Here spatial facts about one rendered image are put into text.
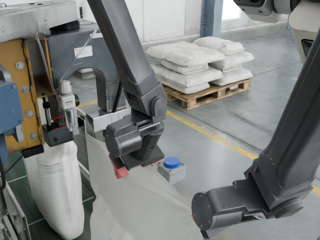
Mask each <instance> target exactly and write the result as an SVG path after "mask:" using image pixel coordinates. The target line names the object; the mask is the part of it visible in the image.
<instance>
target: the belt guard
mask: <svg viewBox="0 0 320 240"><path fill-rule="evenodd" d="M34 3H35V4H30V3H24V4H15V5H7V7H18V8H16V9H9V10H0V43H2V42H5V41H8V40H12V39H15V38H18V37H22V36H25V35H28V34H32V33H35V32H38V31H41V30H45V29H49V28H52V27H55V26H59V25H61V24H65V23H68V22H72V21H76V20H78V12H77V3H76V1H74V0H51V1H42V2H34ZM39 3H42V4H43V5H37V4H39Z"/></svg>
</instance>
